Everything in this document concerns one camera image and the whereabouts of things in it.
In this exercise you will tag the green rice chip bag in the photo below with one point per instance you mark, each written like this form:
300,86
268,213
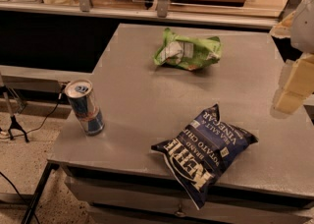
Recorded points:
188,53

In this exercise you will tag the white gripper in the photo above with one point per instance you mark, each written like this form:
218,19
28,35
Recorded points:
304,27

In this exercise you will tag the grey cabinet drawer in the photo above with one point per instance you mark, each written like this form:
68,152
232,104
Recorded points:
123,203

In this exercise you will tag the blue silver energy drink can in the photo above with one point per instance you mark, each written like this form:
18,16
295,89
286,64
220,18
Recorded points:
81,96

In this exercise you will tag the black tripod stand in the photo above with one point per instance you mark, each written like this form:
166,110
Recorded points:
14,124

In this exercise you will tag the black table leg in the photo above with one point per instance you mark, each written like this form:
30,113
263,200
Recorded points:
31,207

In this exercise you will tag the blue kettle chip bag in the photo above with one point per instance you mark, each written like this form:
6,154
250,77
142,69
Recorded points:
202,152

